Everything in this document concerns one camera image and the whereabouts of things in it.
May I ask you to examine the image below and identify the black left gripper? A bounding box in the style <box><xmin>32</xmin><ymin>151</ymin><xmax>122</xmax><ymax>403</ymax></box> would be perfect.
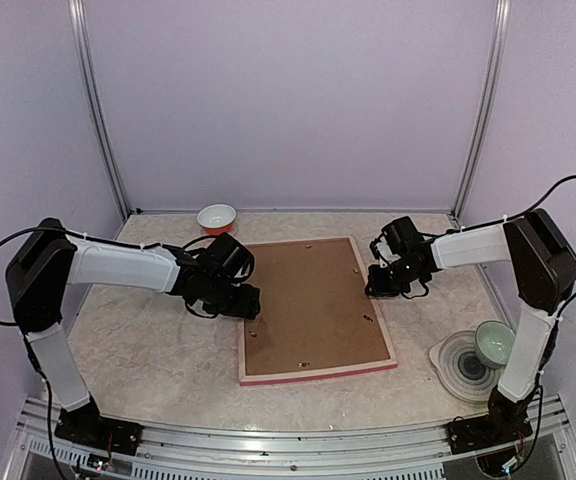
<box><xmin>202</xmin><ymin>276</ymin><xmax>260</xmax><ymax>319</ymax></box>

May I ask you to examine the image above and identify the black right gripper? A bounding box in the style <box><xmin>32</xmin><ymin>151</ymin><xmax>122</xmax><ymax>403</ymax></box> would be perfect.
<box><xmin>365</xmin><ymin>258</ymin><xmax>422</xmax><ymax>297</ymax></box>

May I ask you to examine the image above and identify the pink wooden picture frame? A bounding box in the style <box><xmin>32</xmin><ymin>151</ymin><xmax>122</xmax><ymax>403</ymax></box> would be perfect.
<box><xmin>237</xmin><ymin>234</ymin><xmax>400</xmax><ymax>387</ymax></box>

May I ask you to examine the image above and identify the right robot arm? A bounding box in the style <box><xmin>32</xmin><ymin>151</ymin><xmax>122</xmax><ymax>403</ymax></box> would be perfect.
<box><xmin>365</xmin><ymin>208</ymin><xmax>576</xmax><ymax>444</ymax></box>

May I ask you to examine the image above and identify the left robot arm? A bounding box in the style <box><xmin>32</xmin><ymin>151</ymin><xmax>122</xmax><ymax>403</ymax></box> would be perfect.
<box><xmin>5</xmin><ymin>217</ymin><xmax>261</xmax><ymax>445</ymax></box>

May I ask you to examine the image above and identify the orange white bowl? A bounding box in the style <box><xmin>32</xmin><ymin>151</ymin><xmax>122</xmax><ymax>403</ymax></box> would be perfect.
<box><xmin>197</xmin><ymin>204</ymin><xmax>237</xmax><ymax>235</ymax></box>

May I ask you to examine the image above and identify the white swirl plate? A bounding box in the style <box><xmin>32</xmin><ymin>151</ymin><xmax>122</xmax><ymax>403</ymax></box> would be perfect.
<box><xmin>429</xmin><ymin>330</ymin><xmax>504</xmax><ymax>404</ymax></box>

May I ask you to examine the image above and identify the green ceramic bowl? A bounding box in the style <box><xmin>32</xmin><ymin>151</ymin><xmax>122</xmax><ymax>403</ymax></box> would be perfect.
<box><xmin>474</xmin><ymin>321</ymin><xmax>515</xmax><ymax>369</ymax></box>

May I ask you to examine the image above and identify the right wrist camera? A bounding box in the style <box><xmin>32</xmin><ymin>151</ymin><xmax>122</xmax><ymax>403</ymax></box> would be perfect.
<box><xmin>369</xmin><ymin>238</ymin><xmax>392</xmax><ymax>263</ymax></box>

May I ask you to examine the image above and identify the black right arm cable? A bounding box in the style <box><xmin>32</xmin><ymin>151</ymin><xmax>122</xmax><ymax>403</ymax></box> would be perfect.
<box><xmin>367</xmin><ymin>174</ymin><xmax>576</xmax><ymax>451</ymax></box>

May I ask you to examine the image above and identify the aluminium front rail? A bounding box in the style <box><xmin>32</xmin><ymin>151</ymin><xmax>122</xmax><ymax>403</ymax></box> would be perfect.
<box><xmin>0</xmin><ymin>396</ymin><xmax>576</xmax><ymax>479</ymax></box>

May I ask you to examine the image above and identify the right aluminium corner post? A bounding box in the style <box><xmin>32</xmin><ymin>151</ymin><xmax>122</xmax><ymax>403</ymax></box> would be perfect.
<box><xmin>451</xmin><ymin>0</ymin><xmax>511</xmax><ymax>221</ymax></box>

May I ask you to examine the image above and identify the aluminium corner post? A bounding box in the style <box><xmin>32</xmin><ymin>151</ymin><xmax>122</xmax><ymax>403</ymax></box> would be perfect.
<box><xmin>68</xmin><ymin>0</ymin><xmax>132</xmax><ymax>220</ymax></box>
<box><xmin>451</xmin><ymin>0</ymin><xmax>511</xmax><ymax>221</ymax></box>

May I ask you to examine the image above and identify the left aluminium corner post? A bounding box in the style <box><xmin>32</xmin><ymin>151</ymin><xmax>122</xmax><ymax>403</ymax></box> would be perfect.
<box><xmin>68</xmin><ymin>0</ymin><xmax>132</xmax><ymax>220</ymax></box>

